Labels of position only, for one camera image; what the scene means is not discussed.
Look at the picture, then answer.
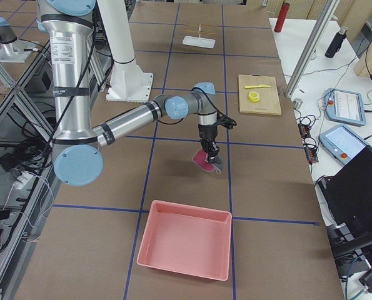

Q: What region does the near teach pendant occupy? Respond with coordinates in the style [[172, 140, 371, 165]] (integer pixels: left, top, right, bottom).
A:
[[319, 124, 368, 165]]

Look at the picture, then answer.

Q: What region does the black bottle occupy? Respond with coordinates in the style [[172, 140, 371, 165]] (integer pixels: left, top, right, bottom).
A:
[[324, 26, 348, 58]]

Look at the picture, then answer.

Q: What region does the red bottle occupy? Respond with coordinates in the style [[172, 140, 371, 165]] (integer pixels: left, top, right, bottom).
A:
[[274, 1, 290, 33]]

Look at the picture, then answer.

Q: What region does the pink plastic bin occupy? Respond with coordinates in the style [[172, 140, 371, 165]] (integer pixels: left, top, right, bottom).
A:
[[137, 200, 232, 281]]

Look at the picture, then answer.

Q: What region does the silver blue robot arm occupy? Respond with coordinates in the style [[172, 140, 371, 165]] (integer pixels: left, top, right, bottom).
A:
[[37, 1, 222, 186]]

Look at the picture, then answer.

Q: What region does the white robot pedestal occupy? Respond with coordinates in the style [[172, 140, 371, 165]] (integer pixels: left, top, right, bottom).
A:
[[98, 0, 153, 103]]

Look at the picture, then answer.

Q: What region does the grey red cloth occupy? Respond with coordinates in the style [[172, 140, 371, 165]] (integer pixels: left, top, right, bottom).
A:
[[192, 149, 223, 174]]

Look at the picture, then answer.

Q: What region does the far teach pendant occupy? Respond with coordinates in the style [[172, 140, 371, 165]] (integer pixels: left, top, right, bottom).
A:
[[324, 88, 366, 126]]

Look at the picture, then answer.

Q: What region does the yellow lemon slice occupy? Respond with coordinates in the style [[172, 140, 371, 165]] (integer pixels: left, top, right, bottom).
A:
[[248, 91, 260, 103]]

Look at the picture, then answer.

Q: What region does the teach pendant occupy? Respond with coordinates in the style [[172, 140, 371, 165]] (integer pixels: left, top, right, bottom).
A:
[[319, 124, 368, 165], [324, 88, 366, 126]]

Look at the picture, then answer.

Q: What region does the yellow plastic knife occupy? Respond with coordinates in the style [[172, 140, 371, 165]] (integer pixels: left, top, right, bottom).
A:
[[244, 84, 272, 89]]

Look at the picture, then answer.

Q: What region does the black monitor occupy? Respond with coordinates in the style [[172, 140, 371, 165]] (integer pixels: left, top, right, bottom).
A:
[[319, 146, 372, 267]]

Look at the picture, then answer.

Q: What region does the white rack tray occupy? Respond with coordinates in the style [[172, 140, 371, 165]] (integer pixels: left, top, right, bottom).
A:
[[182, 36, 216, 49]]

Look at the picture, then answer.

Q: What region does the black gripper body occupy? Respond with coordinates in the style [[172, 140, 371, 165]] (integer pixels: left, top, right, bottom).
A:
[[198, 124, 218, 149]]

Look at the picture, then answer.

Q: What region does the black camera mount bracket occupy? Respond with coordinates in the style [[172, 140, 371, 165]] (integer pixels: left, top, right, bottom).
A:
[[216, 112, 237, 130]]

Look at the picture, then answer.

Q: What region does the bamboo cutting board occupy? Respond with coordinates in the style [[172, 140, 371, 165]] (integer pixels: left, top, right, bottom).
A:
[[238, 74, 281, 116]]

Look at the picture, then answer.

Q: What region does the aluminium frame post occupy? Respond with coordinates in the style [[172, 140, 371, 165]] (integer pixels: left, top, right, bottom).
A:
[[284, 0, 340, 98]]

